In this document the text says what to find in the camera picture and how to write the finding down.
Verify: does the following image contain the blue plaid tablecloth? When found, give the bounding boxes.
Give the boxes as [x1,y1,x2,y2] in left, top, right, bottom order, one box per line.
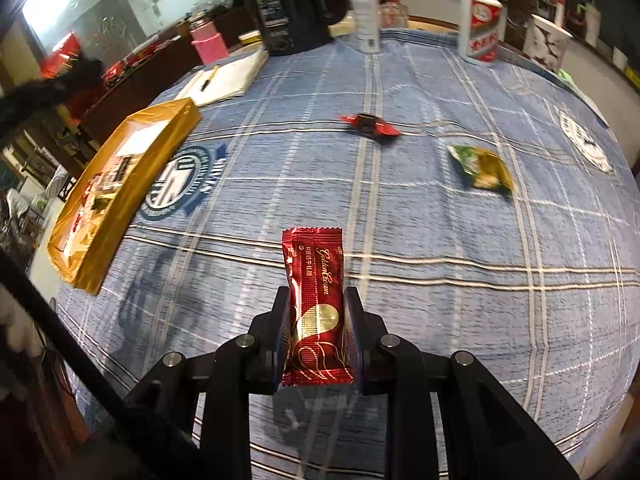
[52,27,640,480]

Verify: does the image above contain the black cable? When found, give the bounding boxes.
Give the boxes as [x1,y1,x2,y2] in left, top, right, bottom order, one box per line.
[0,247,166,441]

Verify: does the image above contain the white liquor bottle red label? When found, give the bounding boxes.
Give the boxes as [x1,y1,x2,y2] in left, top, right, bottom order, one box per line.
[457,0,503,67]

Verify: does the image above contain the open notebook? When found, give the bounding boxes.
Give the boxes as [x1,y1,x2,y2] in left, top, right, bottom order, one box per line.
[174,49,270,108]

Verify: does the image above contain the small dark red candy packet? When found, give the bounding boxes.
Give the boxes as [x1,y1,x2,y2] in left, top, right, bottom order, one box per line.
[340,112,402,138]

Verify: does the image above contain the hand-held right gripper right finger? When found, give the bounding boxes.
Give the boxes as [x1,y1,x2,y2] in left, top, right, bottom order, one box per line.
[344,285,581,480]

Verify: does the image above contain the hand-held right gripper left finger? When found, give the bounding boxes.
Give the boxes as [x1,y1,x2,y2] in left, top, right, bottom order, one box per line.
[122,285,293,480]

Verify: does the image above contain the white patterned paper cup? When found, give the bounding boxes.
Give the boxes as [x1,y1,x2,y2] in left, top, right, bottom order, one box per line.
[522,14,573,73]

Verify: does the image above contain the black electric kettle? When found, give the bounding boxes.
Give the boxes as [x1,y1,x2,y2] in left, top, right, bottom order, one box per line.
[241,0,348,57]

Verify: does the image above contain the gold rectangular box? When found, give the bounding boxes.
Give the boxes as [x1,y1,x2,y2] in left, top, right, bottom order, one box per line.
[47,97,202,296]

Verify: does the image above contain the white spray bottle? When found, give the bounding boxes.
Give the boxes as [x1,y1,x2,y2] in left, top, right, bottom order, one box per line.
[348,0,381,54]

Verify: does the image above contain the pink cup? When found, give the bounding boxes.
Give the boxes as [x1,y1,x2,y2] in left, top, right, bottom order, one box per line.
[189,20,230,66]

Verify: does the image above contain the long dark red snack packet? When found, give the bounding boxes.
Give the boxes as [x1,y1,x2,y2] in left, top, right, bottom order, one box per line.
[281,226,355,387]

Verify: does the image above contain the small green pea packet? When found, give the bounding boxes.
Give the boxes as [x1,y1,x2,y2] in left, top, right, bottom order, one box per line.
[447,144,516,195]

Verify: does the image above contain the glass bottle red cap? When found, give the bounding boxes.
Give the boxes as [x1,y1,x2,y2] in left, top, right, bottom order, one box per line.
[380,0,410,30]

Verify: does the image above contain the clear cake packet black label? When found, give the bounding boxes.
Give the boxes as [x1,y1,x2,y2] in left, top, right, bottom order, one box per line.
[100,154,136,188]

